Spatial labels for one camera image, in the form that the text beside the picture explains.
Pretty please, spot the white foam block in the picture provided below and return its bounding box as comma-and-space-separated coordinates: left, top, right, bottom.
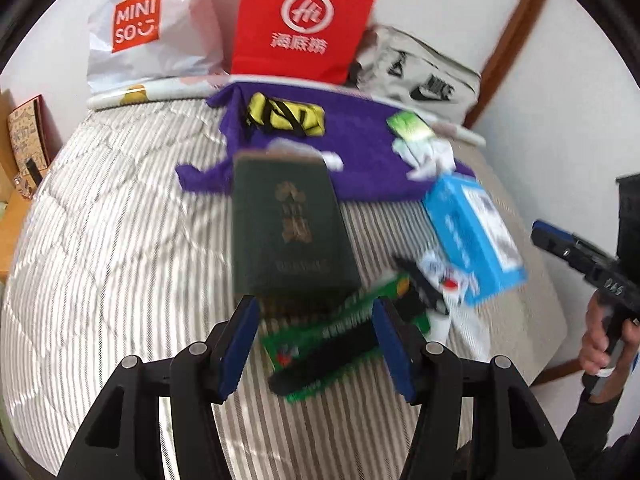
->
426, 310, 451, 346

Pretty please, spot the green wet wipe sachet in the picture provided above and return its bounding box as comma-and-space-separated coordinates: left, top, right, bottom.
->
262, 273, 431, 402

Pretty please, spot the yellow mesh pouch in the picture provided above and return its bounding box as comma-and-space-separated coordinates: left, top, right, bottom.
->
245, 92, 326, 139

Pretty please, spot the white Miniso plastic bag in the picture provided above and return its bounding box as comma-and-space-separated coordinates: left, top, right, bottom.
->
87, 0, 224, 94

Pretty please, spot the brown patterned box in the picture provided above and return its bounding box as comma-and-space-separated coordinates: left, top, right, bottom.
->
8, 96, 51, 200

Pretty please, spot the blue tissue pack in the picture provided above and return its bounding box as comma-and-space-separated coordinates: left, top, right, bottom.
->
423, 174, 527, 307

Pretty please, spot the white glove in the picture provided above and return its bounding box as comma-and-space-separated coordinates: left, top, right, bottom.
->
392, 136, 456, 182

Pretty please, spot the person's right hand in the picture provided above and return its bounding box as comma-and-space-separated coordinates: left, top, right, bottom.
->
578, 292, 640, 376

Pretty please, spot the striped mattress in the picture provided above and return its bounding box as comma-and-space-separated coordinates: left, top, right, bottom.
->
0, 96, 569, 480

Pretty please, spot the purple towel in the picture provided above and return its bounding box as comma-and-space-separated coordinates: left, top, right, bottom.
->
174, 81, 476, 204

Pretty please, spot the brown wooden door frame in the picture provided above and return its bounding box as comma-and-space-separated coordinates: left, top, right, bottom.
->
464, 0, 547, 129

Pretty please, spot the white rolled mat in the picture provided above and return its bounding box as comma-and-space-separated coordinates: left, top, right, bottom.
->
87, 74, 486, 148

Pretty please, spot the red paper bag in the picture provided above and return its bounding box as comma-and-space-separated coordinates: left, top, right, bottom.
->
231, 0, 374, 84

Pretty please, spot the dark green tea box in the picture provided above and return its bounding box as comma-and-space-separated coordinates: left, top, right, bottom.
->
232, 151, 361, 298

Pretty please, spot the beige Nike bag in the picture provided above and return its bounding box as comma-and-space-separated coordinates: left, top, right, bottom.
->
348, 25, 480, 125

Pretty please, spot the white persimmon wipe sachet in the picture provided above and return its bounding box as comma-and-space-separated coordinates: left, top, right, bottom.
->
418, 249, 480, 308

